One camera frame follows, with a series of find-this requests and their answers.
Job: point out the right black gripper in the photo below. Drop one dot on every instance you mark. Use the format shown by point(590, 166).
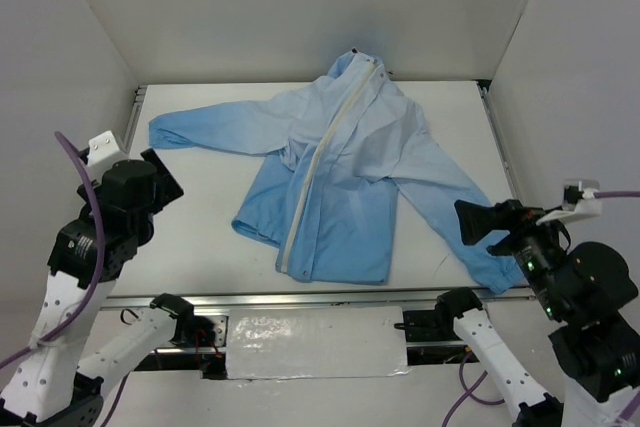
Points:
point(513, 223)

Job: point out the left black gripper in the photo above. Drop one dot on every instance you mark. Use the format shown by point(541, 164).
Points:
point(163, 180)

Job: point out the light blue zip jacket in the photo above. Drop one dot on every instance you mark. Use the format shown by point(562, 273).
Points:
point(337, 155)

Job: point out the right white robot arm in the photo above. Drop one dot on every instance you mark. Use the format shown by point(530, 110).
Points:
point(583, 289)

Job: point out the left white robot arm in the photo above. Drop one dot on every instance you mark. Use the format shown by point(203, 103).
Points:
point(55, 383)

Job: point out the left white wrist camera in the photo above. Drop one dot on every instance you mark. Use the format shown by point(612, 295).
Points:
point(102, 153)

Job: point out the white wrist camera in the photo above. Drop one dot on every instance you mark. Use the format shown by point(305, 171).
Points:
point(102, 153)
point(579, 203)

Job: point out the aluminium rail frame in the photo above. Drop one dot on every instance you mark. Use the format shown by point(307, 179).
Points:
point(197, 255)

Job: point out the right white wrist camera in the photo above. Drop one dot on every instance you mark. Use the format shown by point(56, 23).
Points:
point(579, 203)

